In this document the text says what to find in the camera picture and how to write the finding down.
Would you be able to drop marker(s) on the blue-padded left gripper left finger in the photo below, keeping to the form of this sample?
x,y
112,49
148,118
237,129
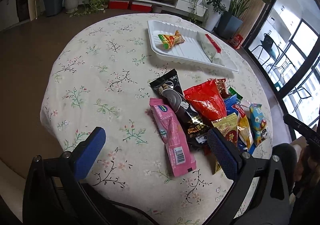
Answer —
x,y
86,152

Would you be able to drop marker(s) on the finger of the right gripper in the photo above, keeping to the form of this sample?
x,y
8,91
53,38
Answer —
x,y
296,124

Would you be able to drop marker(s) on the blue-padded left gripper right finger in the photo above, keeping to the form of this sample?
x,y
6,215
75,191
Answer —
x,y
226,153

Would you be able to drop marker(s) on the blue yellow cake packet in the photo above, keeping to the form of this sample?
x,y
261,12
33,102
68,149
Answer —
x,y
245,138

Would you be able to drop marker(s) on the gold red pie packet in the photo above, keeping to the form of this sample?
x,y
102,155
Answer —
x,y
228,126

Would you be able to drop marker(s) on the light blue panda snack packet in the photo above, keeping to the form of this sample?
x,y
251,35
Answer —
x,y
258,123

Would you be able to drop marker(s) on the pink wafer packet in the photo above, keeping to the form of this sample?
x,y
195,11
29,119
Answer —
x,y
173,136

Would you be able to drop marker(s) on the black chocolate ice cream packet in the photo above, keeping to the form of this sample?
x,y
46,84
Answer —
x,y
193,124

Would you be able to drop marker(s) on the large red snack bag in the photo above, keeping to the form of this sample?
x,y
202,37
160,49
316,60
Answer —
x,y
205,98

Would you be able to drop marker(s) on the green candy packet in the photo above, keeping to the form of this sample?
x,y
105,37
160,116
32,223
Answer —
x,y
233,92

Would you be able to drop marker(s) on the white green red snack bag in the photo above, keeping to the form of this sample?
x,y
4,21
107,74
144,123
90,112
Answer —
x,y
210,48

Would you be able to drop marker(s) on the orange snack stick packet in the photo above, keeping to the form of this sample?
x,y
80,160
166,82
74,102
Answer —
x,y
169,41

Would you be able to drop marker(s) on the red patterned candy packet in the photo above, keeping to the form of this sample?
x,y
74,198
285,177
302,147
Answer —
x,y
221,86

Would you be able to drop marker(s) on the black balcony chair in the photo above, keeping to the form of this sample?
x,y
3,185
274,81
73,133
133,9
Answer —
x,y
269,55

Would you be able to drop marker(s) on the floral round tablecloth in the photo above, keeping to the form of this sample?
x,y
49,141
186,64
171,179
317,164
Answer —
x,y
102,78

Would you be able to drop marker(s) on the red gift box on floor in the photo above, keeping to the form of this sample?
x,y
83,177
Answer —
x,y
236,41

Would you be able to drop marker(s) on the dark blue planter right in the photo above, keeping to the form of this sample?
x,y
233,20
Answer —
x,y
228,25

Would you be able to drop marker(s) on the dark blue planter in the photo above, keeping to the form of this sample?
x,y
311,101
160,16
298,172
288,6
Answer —
x,y
52,7
228,25

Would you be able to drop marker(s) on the white planter right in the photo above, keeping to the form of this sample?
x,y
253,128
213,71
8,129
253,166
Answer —
x,y
211,17

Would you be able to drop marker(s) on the white foam tray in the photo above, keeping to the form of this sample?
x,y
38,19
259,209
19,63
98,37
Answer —
x,y
189,52

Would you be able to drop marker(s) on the left red storage box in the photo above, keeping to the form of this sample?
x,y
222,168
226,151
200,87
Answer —
x,y
118,4

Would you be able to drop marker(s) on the red storage box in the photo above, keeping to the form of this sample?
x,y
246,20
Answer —
x,y
118,4
140,7

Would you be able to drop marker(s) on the right red storage box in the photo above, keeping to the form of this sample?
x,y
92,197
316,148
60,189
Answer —
x,y
140,7

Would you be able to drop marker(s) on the dark blue planter left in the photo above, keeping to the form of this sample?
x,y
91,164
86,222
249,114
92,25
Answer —
x,y
52,7

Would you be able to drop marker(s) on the small white pot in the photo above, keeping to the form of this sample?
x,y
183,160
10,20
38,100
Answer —
x,y
157,9

